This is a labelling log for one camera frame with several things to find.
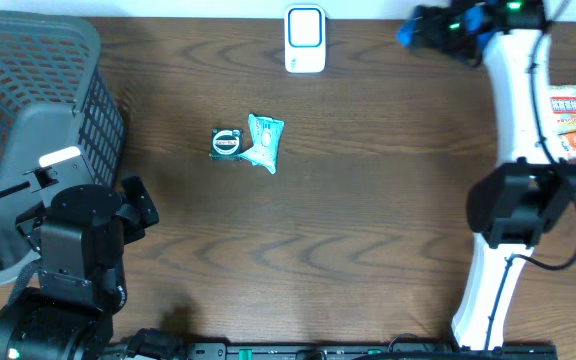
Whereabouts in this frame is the grey plastic mesh basket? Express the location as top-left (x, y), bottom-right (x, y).
top-left (0, 11), bottom-right (127, 285)

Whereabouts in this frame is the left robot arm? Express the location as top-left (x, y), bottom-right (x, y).
top-left (0, 175), bottom-right (186, 360)

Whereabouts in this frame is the white barcode scanner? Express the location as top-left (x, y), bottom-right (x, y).
top-left (284, 4), bottom-right (326, 74)

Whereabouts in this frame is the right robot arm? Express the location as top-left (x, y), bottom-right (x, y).
top-left (397, 1), bottom-right (576, 355)

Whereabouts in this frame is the black round-label item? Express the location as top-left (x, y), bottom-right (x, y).
top-left (210, 128), bottom-right (243, 161)

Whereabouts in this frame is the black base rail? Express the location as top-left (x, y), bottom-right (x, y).
top-left (98, 339), bottom-right (558, 360)

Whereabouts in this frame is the teal snack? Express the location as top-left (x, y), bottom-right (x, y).
top-left (240, 114), bottom-right (285, 174)

